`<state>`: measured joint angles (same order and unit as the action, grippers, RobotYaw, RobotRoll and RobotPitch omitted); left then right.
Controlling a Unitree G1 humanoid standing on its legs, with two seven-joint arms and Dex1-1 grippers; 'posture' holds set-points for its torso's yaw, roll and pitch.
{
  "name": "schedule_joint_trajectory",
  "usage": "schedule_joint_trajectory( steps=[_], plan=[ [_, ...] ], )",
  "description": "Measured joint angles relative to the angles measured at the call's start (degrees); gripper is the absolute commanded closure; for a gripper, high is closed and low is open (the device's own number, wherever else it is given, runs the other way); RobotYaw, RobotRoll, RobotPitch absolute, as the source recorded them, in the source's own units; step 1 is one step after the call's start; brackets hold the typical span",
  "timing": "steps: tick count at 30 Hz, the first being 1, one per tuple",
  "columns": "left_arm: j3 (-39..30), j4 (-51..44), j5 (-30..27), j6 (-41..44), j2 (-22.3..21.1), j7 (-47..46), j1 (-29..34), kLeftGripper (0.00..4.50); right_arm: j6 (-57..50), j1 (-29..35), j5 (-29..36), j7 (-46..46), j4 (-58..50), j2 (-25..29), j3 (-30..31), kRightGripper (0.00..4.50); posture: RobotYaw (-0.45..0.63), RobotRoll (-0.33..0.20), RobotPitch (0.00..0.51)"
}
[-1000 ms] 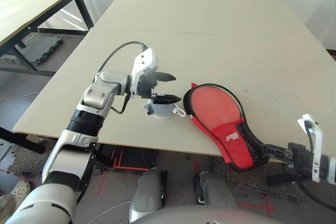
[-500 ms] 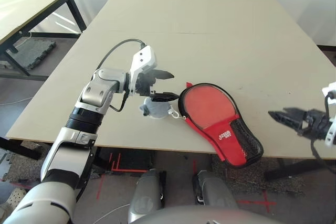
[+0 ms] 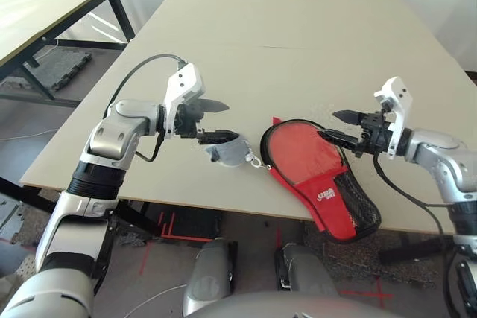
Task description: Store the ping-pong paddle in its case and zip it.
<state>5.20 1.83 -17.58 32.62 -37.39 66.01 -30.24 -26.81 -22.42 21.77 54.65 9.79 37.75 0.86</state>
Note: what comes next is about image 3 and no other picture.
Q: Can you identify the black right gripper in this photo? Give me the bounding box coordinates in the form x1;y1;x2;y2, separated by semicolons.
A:
316;109;397;156

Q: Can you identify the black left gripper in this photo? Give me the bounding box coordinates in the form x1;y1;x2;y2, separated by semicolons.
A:
174;98;240;147

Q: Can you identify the grey white plush keychain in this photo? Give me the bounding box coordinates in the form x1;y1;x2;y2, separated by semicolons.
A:
203;138;274;171

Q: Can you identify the red ping-pong paddle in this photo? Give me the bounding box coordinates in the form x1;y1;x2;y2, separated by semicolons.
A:
268;121;342;185

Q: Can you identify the red black paddle case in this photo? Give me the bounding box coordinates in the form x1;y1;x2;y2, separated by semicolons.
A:
259;116;382;246

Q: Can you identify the dark speckled floor mat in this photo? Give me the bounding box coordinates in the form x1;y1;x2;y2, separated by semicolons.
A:
303;220;448;289

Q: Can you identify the silver robot right leg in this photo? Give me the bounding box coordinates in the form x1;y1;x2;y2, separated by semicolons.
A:
274;242;338;297

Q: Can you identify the silver robot leg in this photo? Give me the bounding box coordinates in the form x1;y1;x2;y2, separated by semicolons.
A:
182;239;240;316
274;242;338;297

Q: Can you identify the silver robot left leg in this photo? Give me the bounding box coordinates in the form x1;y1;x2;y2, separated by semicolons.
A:
182;239;240;316

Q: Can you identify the dark grey foam mat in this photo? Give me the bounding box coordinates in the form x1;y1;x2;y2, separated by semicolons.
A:
23;46;92;92

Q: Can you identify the grey robot torso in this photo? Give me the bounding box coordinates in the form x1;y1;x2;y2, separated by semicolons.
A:
185;290;378;318

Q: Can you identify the grey interlocking foam tile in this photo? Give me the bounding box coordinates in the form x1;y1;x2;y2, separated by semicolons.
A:
0;197;42;245

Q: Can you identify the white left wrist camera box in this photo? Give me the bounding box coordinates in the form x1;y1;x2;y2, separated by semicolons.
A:
162;62;207;137

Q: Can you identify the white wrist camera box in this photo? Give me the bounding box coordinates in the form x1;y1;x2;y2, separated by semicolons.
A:
373;76;415;157
162;62;207;137

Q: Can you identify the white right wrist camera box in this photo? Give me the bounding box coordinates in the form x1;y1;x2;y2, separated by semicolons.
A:
373;76;415;157

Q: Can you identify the beige side table black frame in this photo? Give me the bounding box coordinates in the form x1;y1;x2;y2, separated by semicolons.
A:
0;0;136;109

